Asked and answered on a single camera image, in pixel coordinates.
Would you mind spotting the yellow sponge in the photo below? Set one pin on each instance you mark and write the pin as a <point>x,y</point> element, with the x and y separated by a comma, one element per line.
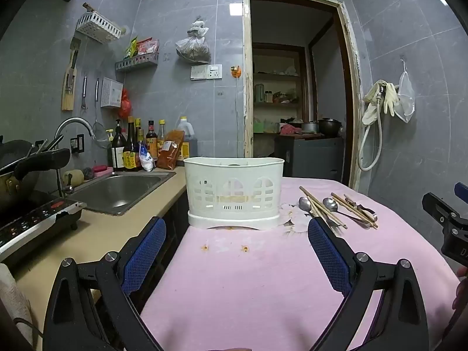
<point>75,178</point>

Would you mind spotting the pink floral tablecloth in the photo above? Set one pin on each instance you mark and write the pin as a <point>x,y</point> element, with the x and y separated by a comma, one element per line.
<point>256,281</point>

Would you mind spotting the white towel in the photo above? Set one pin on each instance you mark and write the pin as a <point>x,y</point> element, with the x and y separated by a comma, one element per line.
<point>12,292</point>

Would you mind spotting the red cloth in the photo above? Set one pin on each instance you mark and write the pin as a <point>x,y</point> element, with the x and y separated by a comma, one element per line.
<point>290,129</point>

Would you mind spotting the beige kitchen counter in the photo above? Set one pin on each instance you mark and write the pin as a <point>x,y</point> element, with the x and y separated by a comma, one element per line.
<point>109,234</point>

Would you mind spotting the white mesh bag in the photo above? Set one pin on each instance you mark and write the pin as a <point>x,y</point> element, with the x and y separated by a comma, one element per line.
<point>406,98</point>

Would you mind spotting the white blue salt bag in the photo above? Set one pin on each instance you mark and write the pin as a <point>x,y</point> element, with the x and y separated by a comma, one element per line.
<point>147,159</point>

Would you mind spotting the white plastic utensil holder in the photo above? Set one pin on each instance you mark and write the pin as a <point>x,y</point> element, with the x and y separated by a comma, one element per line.
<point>234,175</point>

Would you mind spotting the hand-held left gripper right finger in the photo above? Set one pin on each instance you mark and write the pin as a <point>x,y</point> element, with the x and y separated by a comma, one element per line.
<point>329,256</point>

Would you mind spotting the grey wall shelf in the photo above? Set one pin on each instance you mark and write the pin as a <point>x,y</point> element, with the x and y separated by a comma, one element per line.
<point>137,63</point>

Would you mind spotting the hanging mesh strainer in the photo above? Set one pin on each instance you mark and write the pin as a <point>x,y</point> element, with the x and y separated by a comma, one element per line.
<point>100,135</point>

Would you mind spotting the white wall box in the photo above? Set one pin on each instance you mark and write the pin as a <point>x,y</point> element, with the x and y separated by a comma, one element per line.
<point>111,92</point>

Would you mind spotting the dark cooking pot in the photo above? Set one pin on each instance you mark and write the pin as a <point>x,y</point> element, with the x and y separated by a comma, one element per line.
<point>329,127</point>

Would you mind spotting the row of sauce bottles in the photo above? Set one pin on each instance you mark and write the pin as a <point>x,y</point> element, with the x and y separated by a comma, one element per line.
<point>129,153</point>

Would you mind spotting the red plastic bag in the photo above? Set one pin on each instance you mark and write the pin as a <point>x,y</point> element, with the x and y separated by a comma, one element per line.
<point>125,106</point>

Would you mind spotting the orange spice bag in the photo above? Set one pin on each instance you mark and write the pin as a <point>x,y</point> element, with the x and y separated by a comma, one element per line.
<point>172,150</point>

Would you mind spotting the wooden storage shelf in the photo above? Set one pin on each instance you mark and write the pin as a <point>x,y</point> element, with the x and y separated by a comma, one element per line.
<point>278,76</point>

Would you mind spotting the wooden knife rack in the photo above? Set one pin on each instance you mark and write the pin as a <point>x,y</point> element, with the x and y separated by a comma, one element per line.
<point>67,98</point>

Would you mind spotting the dark oil jug yellow cap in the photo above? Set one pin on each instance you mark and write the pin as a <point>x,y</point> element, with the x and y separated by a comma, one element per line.
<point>188,135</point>

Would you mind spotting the seasoning packets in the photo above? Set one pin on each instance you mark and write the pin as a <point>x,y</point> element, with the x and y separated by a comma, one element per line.
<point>144,46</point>

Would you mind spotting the black induction cooker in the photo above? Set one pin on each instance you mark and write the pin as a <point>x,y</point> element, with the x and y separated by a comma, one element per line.
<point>33,223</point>

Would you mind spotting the white wall socket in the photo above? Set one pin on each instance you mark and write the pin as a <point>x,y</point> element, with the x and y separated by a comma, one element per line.
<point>214,71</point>

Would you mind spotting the green box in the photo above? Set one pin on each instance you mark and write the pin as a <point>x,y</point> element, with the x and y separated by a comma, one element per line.
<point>258,125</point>

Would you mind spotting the grey cabinet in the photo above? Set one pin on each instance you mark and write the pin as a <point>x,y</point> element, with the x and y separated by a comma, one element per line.
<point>310,157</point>

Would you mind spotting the steel wool scrubber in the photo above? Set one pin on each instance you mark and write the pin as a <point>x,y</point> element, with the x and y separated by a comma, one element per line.
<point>88,173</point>

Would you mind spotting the pink soap dish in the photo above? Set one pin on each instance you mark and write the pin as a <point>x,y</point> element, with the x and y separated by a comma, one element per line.
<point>103,171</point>

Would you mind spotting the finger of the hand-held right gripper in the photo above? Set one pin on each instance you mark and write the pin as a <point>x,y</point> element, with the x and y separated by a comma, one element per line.
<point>438,210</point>
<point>462,189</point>

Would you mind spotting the green thermos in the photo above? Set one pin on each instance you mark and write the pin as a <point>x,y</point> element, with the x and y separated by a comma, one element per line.
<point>259,93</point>

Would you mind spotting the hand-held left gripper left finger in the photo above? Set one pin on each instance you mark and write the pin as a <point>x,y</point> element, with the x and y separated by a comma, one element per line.
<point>144,256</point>

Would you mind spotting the metal peeler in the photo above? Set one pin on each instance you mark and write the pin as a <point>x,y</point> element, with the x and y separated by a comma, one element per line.
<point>84,91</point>
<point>365,212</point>

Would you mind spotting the worn door frame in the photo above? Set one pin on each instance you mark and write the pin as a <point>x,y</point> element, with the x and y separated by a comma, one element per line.
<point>246,80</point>

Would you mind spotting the person's right hand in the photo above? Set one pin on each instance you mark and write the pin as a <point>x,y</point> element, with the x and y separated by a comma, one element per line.
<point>462,298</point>

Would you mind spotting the stainless steel sink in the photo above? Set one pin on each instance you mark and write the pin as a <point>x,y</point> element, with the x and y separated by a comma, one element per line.
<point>120,190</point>

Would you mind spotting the metal faucet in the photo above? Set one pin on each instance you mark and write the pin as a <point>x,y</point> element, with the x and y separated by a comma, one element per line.
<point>71,122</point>

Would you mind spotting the orange wall hook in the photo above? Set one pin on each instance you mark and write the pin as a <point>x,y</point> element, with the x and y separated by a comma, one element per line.
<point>236,71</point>

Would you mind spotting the clear bag of dried goods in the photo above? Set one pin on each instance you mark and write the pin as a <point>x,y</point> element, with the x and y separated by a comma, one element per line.
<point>193,47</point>

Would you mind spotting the metal pot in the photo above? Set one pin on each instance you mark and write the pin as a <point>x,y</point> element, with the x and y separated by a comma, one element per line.
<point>310,127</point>

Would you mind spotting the cream rubber gloves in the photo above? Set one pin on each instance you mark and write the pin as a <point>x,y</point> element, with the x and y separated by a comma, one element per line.
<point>389,97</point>

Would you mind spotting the black wok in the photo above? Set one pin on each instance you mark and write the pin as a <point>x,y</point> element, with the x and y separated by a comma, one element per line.
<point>40,161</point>

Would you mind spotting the hanging metal peeler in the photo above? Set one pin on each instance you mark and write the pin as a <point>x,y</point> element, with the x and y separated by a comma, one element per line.
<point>84,91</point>

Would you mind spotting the white wall basket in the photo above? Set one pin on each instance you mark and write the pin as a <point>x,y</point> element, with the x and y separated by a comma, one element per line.
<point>98,25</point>

